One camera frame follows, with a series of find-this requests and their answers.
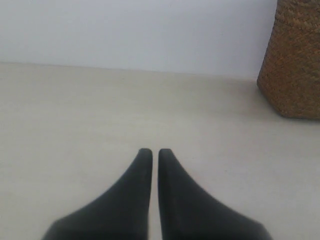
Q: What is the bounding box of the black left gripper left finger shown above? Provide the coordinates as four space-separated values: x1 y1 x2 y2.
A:
43 148 153 240

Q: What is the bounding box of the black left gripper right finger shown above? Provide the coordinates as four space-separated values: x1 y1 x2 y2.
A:
157 148 272 240

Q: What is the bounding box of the woven brown wicker basket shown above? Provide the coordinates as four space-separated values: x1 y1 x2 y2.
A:
257 0 320 120

